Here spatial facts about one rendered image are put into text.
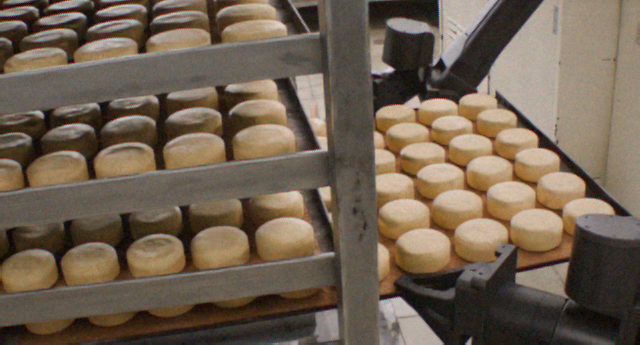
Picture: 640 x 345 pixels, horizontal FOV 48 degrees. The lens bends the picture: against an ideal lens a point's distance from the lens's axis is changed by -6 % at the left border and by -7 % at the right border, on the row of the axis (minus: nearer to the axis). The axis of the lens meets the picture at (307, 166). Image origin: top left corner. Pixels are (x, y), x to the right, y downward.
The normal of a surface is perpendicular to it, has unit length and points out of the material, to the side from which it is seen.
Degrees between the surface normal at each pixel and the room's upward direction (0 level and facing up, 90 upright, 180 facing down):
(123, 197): 90
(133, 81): 90
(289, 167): 90
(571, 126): 90
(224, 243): 0
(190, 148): 0
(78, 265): 0
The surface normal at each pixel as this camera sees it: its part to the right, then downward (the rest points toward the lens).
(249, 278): 0.15, 0.41
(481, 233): -0.10, -0.90
